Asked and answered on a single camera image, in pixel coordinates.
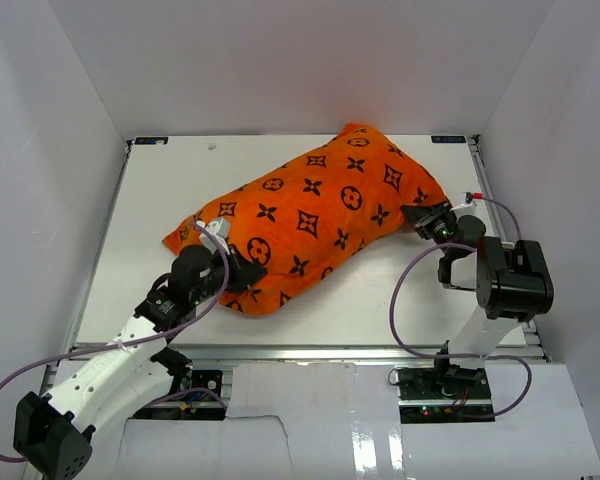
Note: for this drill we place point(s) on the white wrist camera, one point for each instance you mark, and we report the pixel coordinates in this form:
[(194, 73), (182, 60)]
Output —
[(470, 203), (214, 235)]

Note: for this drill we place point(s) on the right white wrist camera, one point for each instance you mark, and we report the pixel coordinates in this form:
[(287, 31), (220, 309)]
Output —
[(470, 203)]

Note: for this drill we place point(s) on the orange patterned pillowcase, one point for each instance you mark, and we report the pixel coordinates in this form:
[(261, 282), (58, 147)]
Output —
[(304, 219)]

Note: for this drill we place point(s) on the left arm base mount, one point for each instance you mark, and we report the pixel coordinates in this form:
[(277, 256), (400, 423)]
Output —
[(190, 385)]

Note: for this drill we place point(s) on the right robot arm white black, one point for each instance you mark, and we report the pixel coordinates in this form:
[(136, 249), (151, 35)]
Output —
[(512, 286)]

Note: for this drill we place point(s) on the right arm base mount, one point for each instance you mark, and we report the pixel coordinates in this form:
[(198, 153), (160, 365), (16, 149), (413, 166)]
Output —
[(424, 399)]

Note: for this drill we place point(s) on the blue table label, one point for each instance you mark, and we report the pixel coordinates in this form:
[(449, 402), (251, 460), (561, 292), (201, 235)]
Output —
[(147, 140), (448, 139)]

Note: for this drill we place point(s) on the aluminium front rail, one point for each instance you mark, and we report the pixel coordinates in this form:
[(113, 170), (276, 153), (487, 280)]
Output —
[(260, 353)]

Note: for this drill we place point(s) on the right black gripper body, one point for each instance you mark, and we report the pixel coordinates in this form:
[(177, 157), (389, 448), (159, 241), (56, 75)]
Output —
[(439, 228)]

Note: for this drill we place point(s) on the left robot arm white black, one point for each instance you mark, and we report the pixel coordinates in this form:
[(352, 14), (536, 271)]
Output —
[(55, 432)]

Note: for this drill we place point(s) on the right blue table label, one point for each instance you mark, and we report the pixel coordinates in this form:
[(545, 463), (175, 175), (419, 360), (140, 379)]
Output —
[(448, 139)]

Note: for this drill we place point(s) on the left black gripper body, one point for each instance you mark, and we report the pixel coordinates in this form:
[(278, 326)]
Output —
[(217, 274)]

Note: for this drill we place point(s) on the left blue table label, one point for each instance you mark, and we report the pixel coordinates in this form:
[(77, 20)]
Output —
[(147, 140)]

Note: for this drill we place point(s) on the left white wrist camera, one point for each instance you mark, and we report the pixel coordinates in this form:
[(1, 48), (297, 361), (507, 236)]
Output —
[(214, 235)]

